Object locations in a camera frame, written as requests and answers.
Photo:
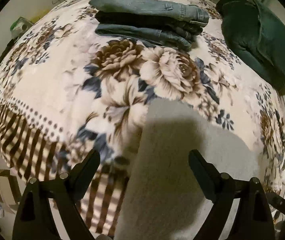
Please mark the floral bed blanket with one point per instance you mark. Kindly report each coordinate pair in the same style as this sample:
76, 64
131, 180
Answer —
64, 90

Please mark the folded blue jeans stack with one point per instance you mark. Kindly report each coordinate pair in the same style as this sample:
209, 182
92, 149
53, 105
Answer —
163, 23

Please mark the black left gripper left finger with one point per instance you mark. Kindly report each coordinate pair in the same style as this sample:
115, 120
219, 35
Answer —
34, 219

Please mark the grey fleece pants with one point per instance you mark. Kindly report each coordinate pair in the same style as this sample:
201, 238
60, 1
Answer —
163, 199

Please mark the clear plastic bin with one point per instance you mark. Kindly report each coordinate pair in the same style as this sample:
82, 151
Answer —
20, 27

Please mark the dark green folded blanket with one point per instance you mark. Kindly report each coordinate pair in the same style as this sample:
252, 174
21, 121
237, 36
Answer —
257, 36

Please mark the brown cardboard box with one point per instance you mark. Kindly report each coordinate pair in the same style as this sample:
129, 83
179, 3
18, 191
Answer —
10, 194

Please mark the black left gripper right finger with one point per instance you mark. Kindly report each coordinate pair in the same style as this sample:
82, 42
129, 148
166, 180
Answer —
253, 218

